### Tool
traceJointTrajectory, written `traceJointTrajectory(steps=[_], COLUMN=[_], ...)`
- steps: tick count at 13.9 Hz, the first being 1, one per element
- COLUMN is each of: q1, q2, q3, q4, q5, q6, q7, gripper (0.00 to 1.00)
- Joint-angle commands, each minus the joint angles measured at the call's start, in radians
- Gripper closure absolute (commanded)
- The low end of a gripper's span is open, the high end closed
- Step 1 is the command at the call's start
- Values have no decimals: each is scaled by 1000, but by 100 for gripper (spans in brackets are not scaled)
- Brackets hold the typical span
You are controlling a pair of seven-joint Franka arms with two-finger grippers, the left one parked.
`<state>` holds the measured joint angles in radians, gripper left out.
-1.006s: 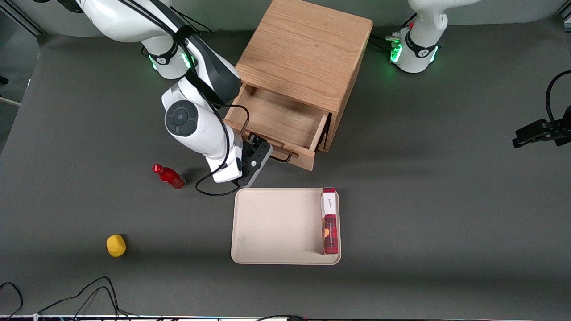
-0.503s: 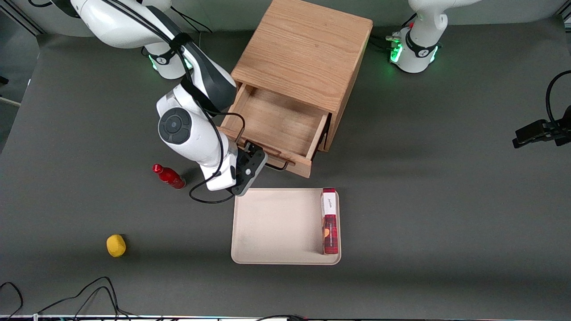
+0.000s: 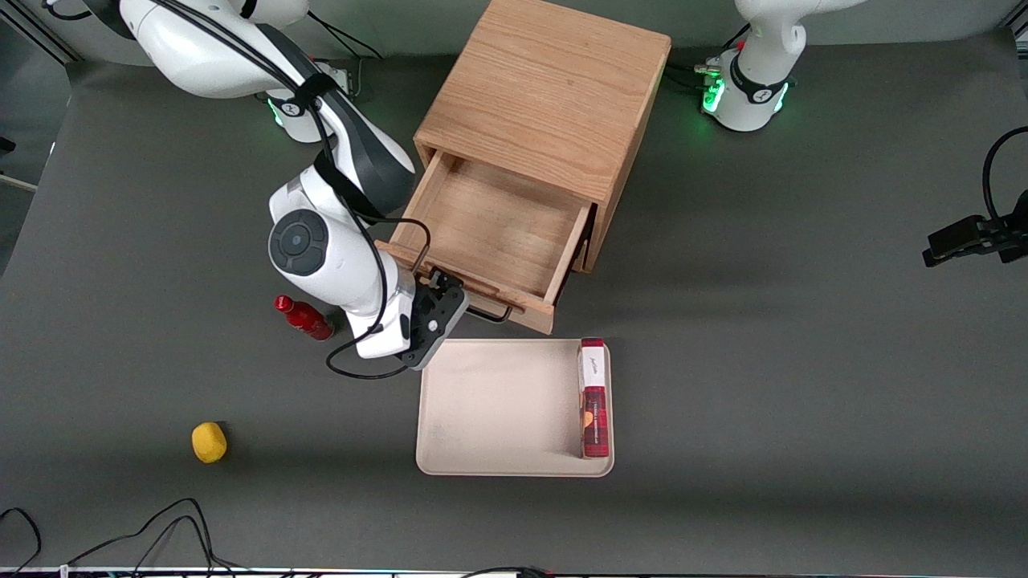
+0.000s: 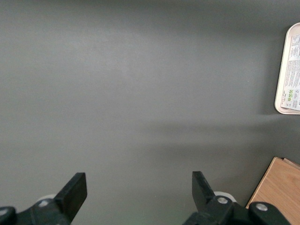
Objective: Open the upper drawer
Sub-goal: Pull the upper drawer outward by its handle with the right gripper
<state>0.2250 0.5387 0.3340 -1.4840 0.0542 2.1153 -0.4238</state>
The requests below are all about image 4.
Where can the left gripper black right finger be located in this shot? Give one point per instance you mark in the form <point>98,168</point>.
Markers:
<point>204,194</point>

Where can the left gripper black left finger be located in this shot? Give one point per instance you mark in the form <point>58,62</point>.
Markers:
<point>72,192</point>

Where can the wooden two-drawer cabinet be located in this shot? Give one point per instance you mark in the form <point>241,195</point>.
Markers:
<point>279,194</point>

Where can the beige plastic tray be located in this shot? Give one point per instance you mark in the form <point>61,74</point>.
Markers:
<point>282,70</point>

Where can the red and white snack box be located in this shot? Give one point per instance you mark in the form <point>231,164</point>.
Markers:
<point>294,70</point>

